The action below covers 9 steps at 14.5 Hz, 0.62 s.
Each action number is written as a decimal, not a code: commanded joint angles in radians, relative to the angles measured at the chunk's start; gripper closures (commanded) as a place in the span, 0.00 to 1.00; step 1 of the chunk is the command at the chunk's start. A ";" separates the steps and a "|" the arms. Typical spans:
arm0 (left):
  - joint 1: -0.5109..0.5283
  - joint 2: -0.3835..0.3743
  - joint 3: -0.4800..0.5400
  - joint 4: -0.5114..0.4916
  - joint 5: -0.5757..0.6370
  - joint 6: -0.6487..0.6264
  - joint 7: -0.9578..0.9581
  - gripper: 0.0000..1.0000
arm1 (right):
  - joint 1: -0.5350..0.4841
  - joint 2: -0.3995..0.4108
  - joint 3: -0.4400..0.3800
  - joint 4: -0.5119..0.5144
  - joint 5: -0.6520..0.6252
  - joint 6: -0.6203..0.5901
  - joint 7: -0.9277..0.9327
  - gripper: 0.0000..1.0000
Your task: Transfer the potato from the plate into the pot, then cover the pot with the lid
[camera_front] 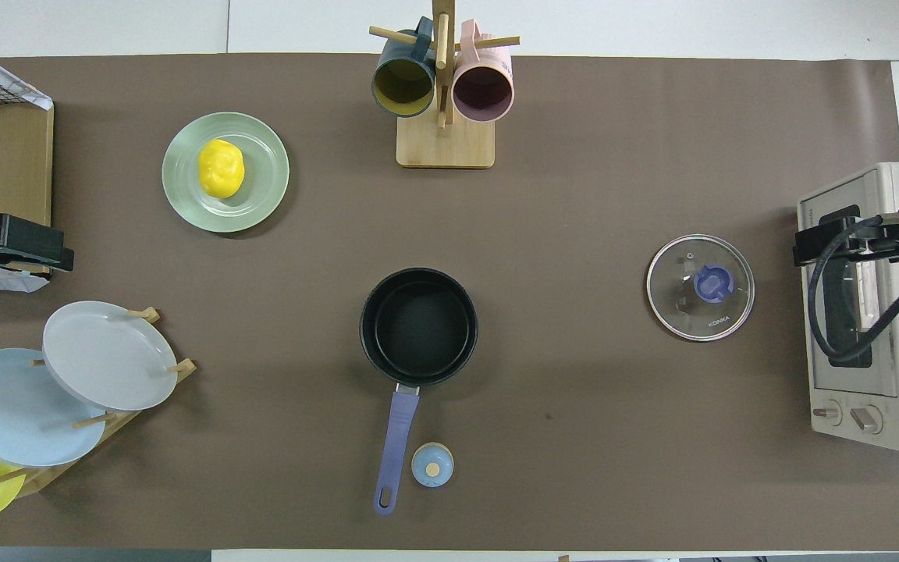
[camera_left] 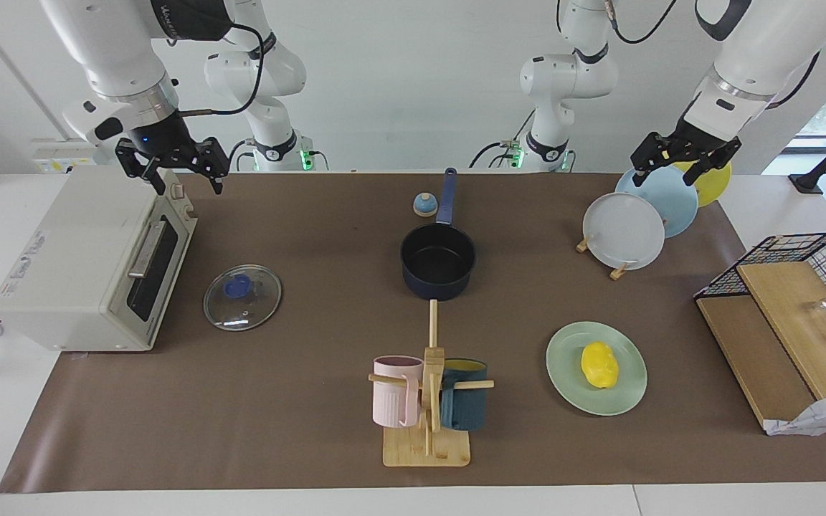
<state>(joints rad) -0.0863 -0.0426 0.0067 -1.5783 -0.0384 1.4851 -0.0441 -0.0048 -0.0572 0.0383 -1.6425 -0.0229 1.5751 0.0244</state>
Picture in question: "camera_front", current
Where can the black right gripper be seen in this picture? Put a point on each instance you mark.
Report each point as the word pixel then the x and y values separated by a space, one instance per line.
pixel 879 246

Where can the wooden mug tree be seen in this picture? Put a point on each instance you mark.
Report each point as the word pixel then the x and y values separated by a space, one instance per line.
pixel 445 148

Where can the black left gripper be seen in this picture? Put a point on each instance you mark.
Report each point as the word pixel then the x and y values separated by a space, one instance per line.
pixel 12 242

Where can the wooden plate rack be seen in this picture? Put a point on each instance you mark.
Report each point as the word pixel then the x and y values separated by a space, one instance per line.
pixel 36 482

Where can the yellow potato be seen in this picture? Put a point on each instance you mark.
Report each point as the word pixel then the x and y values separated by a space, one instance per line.
pixel 222 168

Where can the light grey plate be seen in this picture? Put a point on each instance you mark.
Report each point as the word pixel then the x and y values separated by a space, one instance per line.
pixel 106 355

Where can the brown paper table mat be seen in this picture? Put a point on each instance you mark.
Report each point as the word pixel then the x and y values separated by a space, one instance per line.
pixel 574 234

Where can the light blue plate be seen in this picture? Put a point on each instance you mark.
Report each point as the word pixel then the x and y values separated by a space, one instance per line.
pixel 12 414

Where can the glass lid blue knob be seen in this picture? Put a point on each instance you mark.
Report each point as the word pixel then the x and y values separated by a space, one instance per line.
pixel 713 285

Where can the dark teal mug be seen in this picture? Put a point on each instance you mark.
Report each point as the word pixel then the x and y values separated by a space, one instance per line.
pixel 403 86

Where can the pink ribbed mug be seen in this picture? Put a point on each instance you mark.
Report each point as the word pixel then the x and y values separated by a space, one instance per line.
pixel 483 90

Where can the wooden board shelf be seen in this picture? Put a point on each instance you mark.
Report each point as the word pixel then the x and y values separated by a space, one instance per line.
pixel 12 164

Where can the pale green plate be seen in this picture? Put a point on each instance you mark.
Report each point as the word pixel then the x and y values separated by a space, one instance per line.
pixel 262 140

